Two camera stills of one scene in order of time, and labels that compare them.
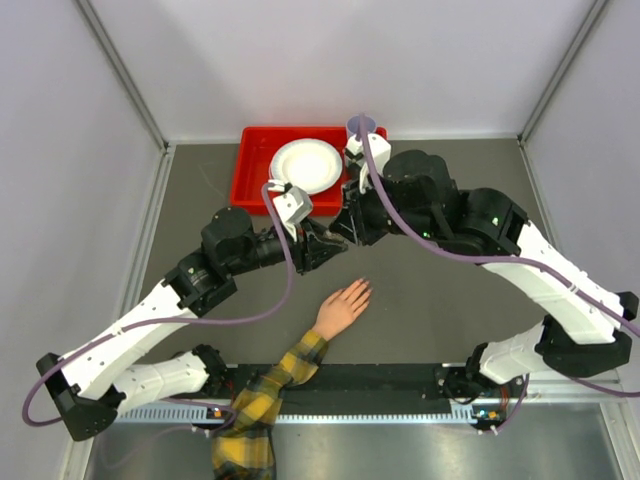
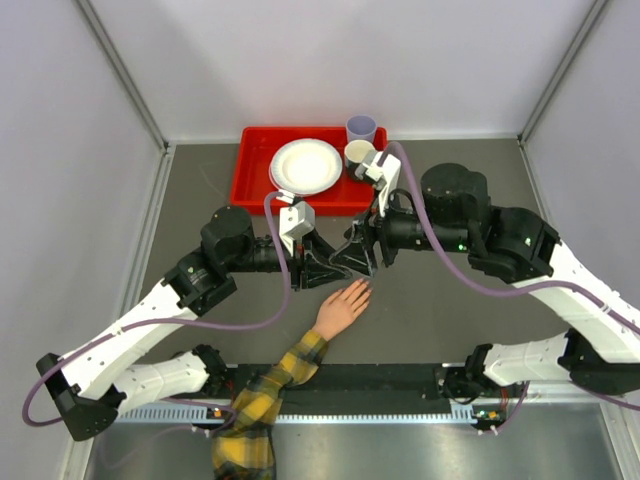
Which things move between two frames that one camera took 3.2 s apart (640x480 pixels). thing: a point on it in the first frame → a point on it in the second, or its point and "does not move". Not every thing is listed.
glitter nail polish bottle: [336, 238] → [340, 260]
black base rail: [349, 382] does not move
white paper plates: [308, 163] does not move
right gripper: [343, 223] → [376, 229]
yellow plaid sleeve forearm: [244, 449] does not move
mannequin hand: [340, 308] does not move
